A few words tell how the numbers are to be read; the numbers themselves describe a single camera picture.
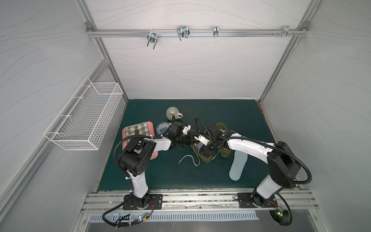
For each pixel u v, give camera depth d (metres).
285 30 0.77
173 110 1.11
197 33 0.78
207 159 0.83
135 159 0.49
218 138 0.65
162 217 0.70
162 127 1.01
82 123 0.68
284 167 0.45
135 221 0.67
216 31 0.78
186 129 0.88
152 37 0.79
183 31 0.77
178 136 0.78
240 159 0.88
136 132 0.99
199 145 0.88
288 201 0.75
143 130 1.01
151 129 1.01
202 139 0.79
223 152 0.87
